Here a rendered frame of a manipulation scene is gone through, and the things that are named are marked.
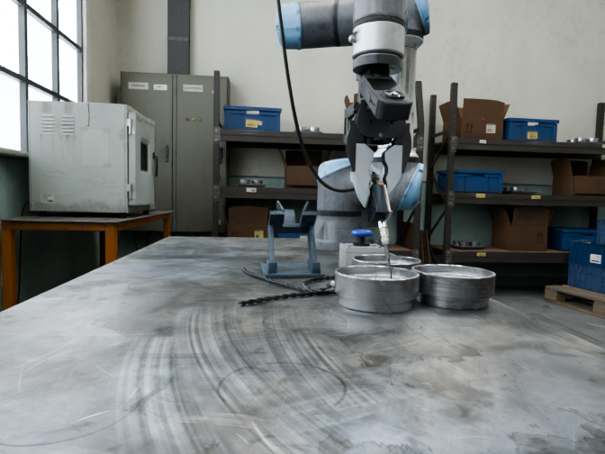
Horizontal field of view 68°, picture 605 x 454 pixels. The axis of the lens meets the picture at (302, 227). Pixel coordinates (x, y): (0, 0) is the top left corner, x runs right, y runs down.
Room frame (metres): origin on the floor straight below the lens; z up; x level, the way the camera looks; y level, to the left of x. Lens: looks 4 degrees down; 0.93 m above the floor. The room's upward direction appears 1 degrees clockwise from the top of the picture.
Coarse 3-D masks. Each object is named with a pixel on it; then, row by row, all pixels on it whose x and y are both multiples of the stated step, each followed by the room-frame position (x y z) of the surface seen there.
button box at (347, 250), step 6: (342, 246) 0.82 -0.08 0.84; (348, 246) 0.79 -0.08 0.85; (354, 246) 0.80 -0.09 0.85; (360, 246) 0.80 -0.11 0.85; (366, 246) 0.81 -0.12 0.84; (372, 246) 0.81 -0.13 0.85; (378, 246) 0.81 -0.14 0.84; (342, 252) 0.82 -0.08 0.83; (348, 252) 0.78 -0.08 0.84; (354, 252) 0.78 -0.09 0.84; (360, 252) 0.79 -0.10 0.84; (366, 252) 0.79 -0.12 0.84; (372, 252) 0.79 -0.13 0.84; (378, 252) 0.79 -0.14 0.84; (342, 258) 0.82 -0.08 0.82; (348, 258) 0.78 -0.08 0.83; (342, 264) 0.82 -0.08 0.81; (348, 264) 0.78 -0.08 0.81
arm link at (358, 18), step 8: (360, 0) 0.64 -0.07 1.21; (368, 0) 0.63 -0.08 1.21; (376, 0) 0.63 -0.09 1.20; (384, 0) 0.63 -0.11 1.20; (392, 0) 0.63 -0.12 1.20; (400, 0) 0.64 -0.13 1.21; (360, 8) 0.64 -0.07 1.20; (368, 8) 0.63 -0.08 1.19; (376, 8) 0.63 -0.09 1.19; (384, 8) 0.63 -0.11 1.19; (392, 8) 0.63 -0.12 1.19; (400, 8) 0.64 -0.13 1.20; (360, 16) 0.64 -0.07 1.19; (368, 16) 0.63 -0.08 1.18; (376, 16) 0.63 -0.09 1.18; (384, 16) 0.63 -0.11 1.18; (392, 16) 0.63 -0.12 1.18; (400, 16) 0.64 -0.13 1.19
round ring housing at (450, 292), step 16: (432, 272) 0.63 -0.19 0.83; (448, 272) 0.63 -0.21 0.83; (464, 272) 0.62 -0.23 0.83; (480, 272) 0.60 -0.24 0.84; (432, 288) 0.54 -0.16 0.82; (448, 288) 0.53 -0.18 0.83; (464, 288) 0.53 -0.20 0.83; (480, 288) 0.53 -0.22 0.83; (432, 304) 0.55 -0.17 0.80; (448, 304) 0.54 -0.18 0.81; (464, 304) 0.53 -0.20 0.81; (480, 304) 0.54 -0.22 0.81
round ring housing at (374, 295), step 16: (336, 272) 0.54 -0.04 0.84; (352, 272) 0.60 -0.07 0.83; (368, 272) 0.60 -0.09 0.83; (384, 272) 0.60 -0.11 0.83; (400, 272) 0.59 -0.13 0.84; (416, 272) 0.56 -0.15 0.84; (336, 288) 0.54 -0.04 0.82; (352, 288) 0.51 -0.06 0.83; (368, 288) 0.50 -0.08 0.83; (384, 288) 0.50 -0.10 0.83; (400, 288) 0.51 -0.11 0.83; (416, 288) 0.52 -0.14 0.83; (352, 304) 0.52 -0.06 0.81; (368, 304) 0.51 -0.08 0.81; (384, 304) 0.51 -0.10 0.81; (400, 304) 0.51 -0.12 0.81
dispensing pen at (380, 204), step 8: (376, 176) 0.66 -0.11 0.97; (376, 184) 0.64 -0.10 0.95; (376, 192) 0.63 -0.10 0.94; (376, 200) 0.62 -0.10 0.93; (384, 200) 0.62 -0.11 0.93; (368, 208) 0.65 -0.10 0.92; (376, 208) 0.61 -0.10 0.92; (384, 208) 0.61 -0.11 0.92; (368, 216) 0.65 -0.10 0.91; (376, 216) 0.62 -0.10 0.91; (384, 216) 0.62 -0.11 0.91; (368, 224) 0.64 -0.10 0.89; (376, 224) 0.64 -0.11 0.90; (384, 224) 0.62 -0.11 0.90; (384, 232) 0.61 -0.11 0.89; (384, 240) 0.60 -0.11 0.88; (384, 248) 0.60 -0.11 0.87
